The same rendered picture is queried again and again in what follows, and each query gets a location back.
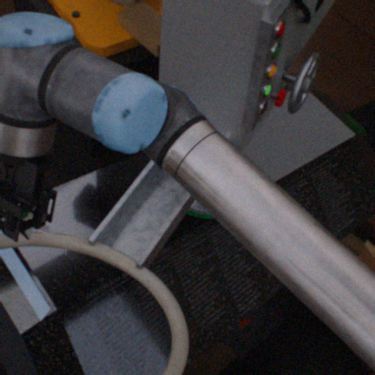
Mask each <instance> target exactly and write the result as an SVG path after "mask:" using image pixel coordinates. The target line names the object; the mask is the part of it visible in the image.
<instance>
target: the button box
mask: <svg viewBox="0 0 375 375"><path fill-rule="evenodd" d="M289 6H290V1H289V0H280V1H279V3H278V5H277V6H276V8H275V9H274V11H273V12H272V13H271V15H268V16H263V17H262V18H261V19H260V22H259V32H258V37H257V42H256V46H255V52H254V61H253V66H252V71H251V76H250V81H249V86H248V90H247V95H246V101H245V106H244V115H243V120H242V125H241V127H243V128H244V129H247V130H249V131H253V130H254V129H255V127H256V126H257V125H258V123H259V121H260V120H261V118H262V117H263V115H264V114H265V112H266V111H265V112H264V114H263V115H262V116H260V115H259V113H260V109H261V107H262V105H263V103H264V101H265V100H266V99H267V100H268V103H267V108H266V110H268V104H269V100H270V93H271V89H272V84H273V81H274V77H275V74H274V75H273V77H272V78H271V79H269V80H267V73H268V70H269V68H270V66H271V64H272V63H274V62H275V67H276V65H277V64H278V60H279V56H280V55H279V56H278V57H277V58H275V59H273V60H271V59H270V56H271V53H272V50H273V48H274V46H275V45H276V44H277V43H278V42H280V47H281V44H282V39H283V35H284V34H283V35H282V36H281V37H280V38H278V39H276V38H275V35H276V31H277V28H278V27H279V24H280V22H281V21H282V20H284V22H285V23H286V19H287V15H288V11H289ZM269 82H271V87H270V92H269V94H268V95H267V96H266V97H265V98H264V97H263V94H264V91H265V87H266V85H267V84H268V83H269Z"/></svg>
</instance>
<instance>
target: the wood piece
mask: <svg viewBox="0 0 375 375"><path fill-rule="evenodd" d="M118 14H119V25H120V26H121V27H122V28H124V29H125V30H126V31H127V32H128V33H130V34H131V35H132V36H133V37H134V38H135V39H137V40H138V41H139V42H140V43H141V44H142V46H144V47H145V48H146V49H147V50H148V51H149V52H152V53H153V54H154V55H155V56H156V57H157V58H158V57H160V52H161V33H162V15H161V14H159V13H158V12H157V11H156V10H154V9H152V8H151V7H150V6H148V5H147V4H146V3H145V2H143V1H142V2H140V3H138V4H135V5H133V6H131V7H129V8H126V9H123V10H121V11H120V12H118Z"/></svg>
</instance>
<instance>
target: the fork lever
mask: <svg viewBox="0 0 375 375"><path fill-rule="evenodd" d="M195 200H196V199H195V198H194V197H193V196H192V195H191V194H190V193H189V192H188V191H187V190H186V189H185V188H184V187H183V186H180V185H179V184H178V183H177V182H176V181H175V180H174V179H173V178H172V177H171V176H170V175H169V174H167V173H166V172H164V171H163V170H162V169H161V168H160V167H159V166H158V165H157V164H156V163H155V162H154V161H153V160H151V161H150V162H149V164H148V165H147V166H146V167H145V168H144V169H143V170H142V172H141V174H140V175H139V177H138V178H137V179H136V180H135V181H134V182H133V183H132V185H131V186H130V188H129V189H128V190H127V191H126V193H125V194H124V195H123V197H122V198H121V199H120V201H119V202H118V203H117V205H116V206H115V207H114V209H113V210H111V211H110V213H109V214H108V215H107V216H106V218H105V219H104V221H103V222H102V223H101V224H100V226H99V227H98V228H97V230H96V231H95V232H94V233H93V234H92V235H91V237H90V239H89V244H90V245H91V246H93V247H94V246H95V244H96V243H100V244H104V245H106V246H109V247H111V248H112V249H117V250H119V251H120V252H122V253H124V254H127V255H128V256H130V257H132V258H133V259H135V260H136V261H137V262H136V267H137V269H141V268H142V267H143V266H145V267H147V268H149V266H150V265H151V264H152V262H153V260H154V259H155V258H156V257H157V255H158V254H159V252H160V251H161V249H162V247H163V246H164V245H165V243H166V242H167V240H168V238H169V237H170V235H171V234H172V232H173V231H174V229H175V228H176V227H177V226H178V224H179V223H180V221H181V220H182V219H183V218H184V216H185V215H186V214H187V212H188V210H189V209H190V207H191V206H192V205H193V203H194V201H195Z"/></svg>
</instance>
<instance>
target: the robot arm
mask: <svg viewBox="0 0 375 375"><path fill-rule="evenodd" d="M73 38H74V29H73V27H72V25H71V24H69V23H67V22H66V21H64V20H63V19H61V18H56V17H54V16H50V15H45V14H43V13H32V12H19V13H9V14H6V15H4V16H2V17H0V229H2V230H3V231H4V232H3V234H4V235H5V236H7V237H8V238H10V239H11V240H13V241H15V242H18V238H19V232H20V233H21V234H22V235H23V236H24V238H25V239H27V240H30V238H31V233H32V228H36V229H41V230H43V231H45V232H48V233H49V232H50V228H49V226H48V225H47V224H46V221H47V222H49V223H52V218H53V214H54V205H55V204H56V199H57V195H58V191H56V190H53V189H52V188H51V187H49V186H47V185H45V184H44V179H45V174H46V170H48V169H50V168H52V167H55V163H56V157H53V156H51V155H49V154H48V153H47V152H49V151H50V150H51V148H52V147H53V142H54V133H55V127H57V125H56V122H58V120H60V121H62V122H64V123H66V124H68V125H70V126H72V127H74V128H75V129H77V130H79V131H82V132H84V133H86V134H88V135H90V136H92V137H94V138H95V139H96V140H97V141H100V142H101V143H102V144H103V145H104V146H106V147H108V148H110V149H111V150H115V151H119V152H124V153H128V154H132V153H136V152H138V151H140V150H142V151H143V152H144V153H145V154H147V155H148V156H149V157H150V158H151V159H152V160H153V161H154V162H155V163H156V164H157V165H158V166H159V167H160V168H161V169H162V170H163V171H164V172H166V173H167V174H169V175H170V176H171V177H172V178H173V179H174V180H175V181H176V182H177V183H178V184H179V185H180V186H183V187H184V188H185V189H186V190H187V191H188V192H189V193H190V194H191V195H192V196H193V197H194V198H195V199H196V200H197V201H198V202H199V203H200V204H201V205H203V206H204V207H205V208H206V210H207V211H208V212H209V213H210V214H211V215H212V216H213V217H214V218H215V219H216V220H217V221H219V222H220V223H221V224H222V225H223V226H224V227H225V228H226V229H227V230H228V231H229V232H230V233H231V234H232V235H233V236H234V237H235V238H236V239H237V240H238V241H239V242H240V243H241V244H242V245H243V246H244V247H245V248H246V249H247V250H248V251H249V252H251V253H252V254H253V255H254V256H255V257H256V258H257V259H258V260H259V261H260V262H261V263H263V264H264V265H265V266H266V267H267V268H268V269H269V271H270V272H271V273H272V274H273V275H274V276H275V277H276V278H278V279H279V280H280V281H281V282H282V283H284V284H285V285H286V286H287V287H288V288H289V289H290V290H291V291H292V292H293V294H294V295H295V296H296V297H297V298H298V299H299V300H300V301H302V302H303V303H305V304H306V305H307V306H308V307H309V308H310V309H311V310H312V311H313V312H314V314H315V315H316V316H317V317H318V318H319V319H320V320H322V321H323V322H325V323H326V324H327V325H328V326H329V327H330V328H331V329H332V331H333V332H334V333H335V334H336V335H337V336H339V337H340V338H341V339H342V340H343V341H344V342H345V343H346V344H347V345H348V346H349V347H350V348H351V349H352V350H353V351H354V352H355V353H356V354H357V355H358V356H359V357H360V358H361V359H362V360H363V361H364V362H365V363H366V364H367V365H369V366H370V367H371V368H372V369H373V370H374V371H375V271H373V270H372V269H370V268H369V267H368V266H367V265H366V264H365V263H363V262H362V261H361V260H360V259H359V258H358V257H357V255H356V254H354V253H353V252H352V251H351V250H350V249H349V248H348V247H347V246H345V245H344V244H343V243H342V242H341V241H340V240H339V239H338V238H336V237H335V236H334V235H332V234H331V232H330V231H329V230H328V229H326V228H325V227H324V226H323V225H322V224H321V223H320V222H319V221H317V220H316V219H315V218H314V217H313V216H312V215H311V214H309V213H308V212H307V211H306V210H305V209H303V207H302V206H301V205H300V204H299V203H298V202H297V201H296V200H295V199H293V197H292V196H290V195H289V194H288V193H287V192H286V191H284V190H283V189H282V188H281V187H279V186H278V185H277V184H276V183H275V182H274V181H273V180H272V179H270V178H269V177H268V176H267V175H266V174H265V172H264V171H263V170H261V169H260V168H259V167H258V166H257V165H256V164H255V163H254V162H251V161H250V160H249V159H248V158H247V157H246V156H245V155H244V154H243V153H242V152H241V151H240V150H239V149H238V148H237V147H236V146H234V145H233V144H232V143H231V142H230V141H229V140H228V139H227V138H225V137H224V135H223V134H222V133H221V132H220V131H218V130H217V129H215V128H214V127H213V124H212V123H211V122H210V121H209V120H208V119H207V118H206V117H205V116H204V115H203V114H202V113H200V112H199V111H198V110H197V107H196V106H195V104H194V103H193V100H192V99H191V97H190V96H189V95H188V94H187V93H185V92H184V91H183V90H180V89H178V88H177V87H175V86H172V85H166V84H163V83H161V82H158V81H156V80H153V79H151V78H150V77H147V76H145V75H143V74H138V72H136V71H134V70H132V69H128V68H127V67H124V66H122V65H120V64H117V63H115V62H113V61H110V60H108V59H106V58H104V57H102V56H100V55H98V54H96V53H93V52H90V50H88V49H86V48H83V47H81V46H80V45H78V44H75V43H73V42H72V39H73ZM50 199H52V205H51V209H50V214H48V209H49V200H50Z"/></svg>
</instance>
